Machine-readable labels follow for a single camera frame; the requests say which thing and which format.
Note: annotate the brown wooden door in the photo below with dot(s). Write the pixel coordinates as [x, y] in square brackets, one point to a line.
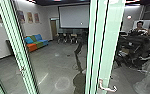
[53, 29]

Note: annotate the dark table with chairs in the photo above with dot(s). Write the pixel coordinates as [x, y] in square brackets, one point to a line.
[69, 36]

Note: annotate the green framed glass partition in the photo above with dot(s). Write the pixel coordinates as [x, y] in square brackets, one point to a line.
[101, 43]

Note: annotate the white projection screen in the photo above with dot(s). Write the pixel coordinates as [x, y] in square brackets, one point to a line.
[74, 16]

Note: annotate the blue and green sofa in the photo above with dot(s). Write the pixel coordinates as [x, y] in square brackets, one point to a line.
[36, 41]

